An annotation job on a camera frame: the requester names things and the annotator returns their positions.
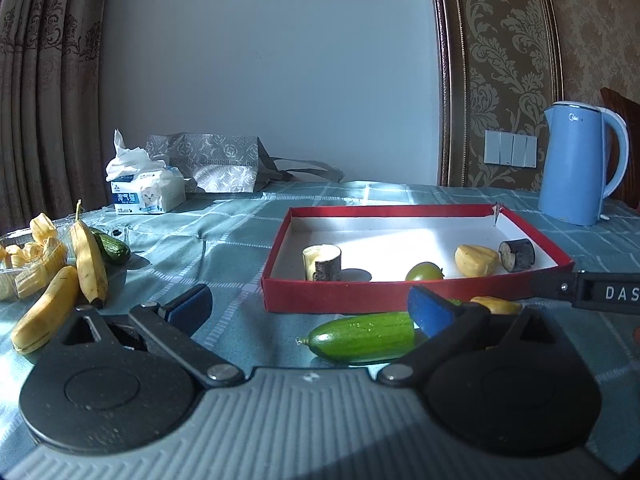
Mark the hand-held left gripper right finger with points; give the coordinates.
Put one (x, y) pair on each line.
(430, 310)

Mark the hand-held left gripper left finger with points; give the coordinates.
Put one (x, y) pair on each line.
(192, 307)

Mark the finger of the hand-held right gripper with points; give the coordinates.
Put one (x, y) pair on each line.
(555, 287)

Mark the green tomato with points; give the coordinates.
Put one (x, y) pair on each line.
(422, 272)

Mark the green cucumber half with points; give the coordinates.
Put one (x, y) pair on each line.
(360, 337)

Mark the half-peeled sugarcane piece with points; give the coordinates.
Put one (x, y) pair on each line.
(325, 265)

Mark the red cardboard tray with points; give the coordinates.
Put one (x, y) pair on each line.
(350, 225)

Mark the small whole dark cucumber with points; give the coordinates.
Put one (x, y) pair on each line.
(115, 249)

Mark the long yellow banana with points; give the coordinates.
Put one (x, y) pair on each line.
(90, 265)

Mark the blue electric kettle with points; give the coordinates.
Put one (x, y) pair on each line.
(570, 170)

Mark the white tissue pack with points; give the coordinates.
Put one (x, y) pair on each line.
(150, 190)

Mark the short yellow banana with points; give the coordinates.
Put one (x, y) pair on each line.
(45, 310)

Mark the grey patterned bag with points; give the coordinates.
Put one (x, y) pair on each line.
(215, 155)

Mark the clear plastic container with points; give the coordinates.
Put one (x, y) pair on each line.
(15, 233)

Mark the brown patterned curtain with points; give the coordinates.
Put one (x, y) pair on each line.
(40, 85)

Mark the white wall switch panel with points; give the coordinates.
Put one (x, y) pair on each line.
(510, 147)

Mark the ornate gold wall moulding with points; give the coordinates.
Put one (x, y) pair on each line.
(445, 110)

